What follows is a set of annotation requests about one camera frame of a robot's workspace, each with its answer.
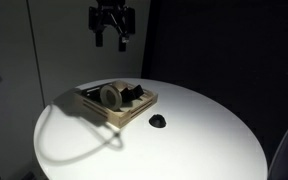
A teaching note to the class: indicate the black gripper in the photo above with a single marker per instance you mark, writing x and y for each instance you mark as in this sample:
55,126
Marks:
112,15

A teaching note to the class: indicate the beige masking tape roll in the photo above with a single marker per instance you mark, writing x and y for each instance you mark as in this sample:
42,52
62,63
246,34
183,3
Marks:
110,96

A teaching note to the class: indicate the wooden slatted tray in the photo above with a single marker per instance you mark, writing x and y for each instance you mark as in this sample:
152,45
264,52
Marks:
130,115

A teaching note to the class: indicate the small black knob piece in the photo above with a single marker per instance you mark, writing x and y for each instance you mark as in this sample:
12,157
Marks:
92,93

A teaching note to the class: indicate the large black angled block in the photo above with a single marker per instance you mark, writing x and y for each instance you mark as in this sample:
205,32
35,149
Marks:
134,92

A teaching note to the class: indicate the black dome-shaped object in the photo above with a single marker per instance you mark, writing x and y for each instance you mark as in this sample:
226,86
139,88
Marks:
157,121

